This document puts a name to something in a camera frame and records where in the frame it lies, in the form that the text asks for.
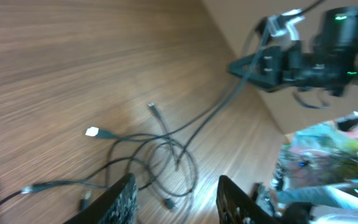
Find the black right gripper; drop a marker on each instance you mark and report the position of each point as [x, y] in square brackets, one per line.
[276, 68]

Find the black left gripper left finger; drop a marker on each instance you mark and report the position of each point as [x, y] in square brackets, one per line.
[118, 205]

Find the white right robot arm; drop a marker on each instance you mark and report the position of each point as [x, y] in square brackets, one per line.
[332, 65]

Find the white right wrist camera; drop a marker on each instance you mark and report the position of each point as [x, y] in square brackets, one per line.
[282, 28]

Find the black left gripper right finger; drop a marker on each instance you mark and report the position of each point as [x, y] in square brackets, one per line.
[236, 207]

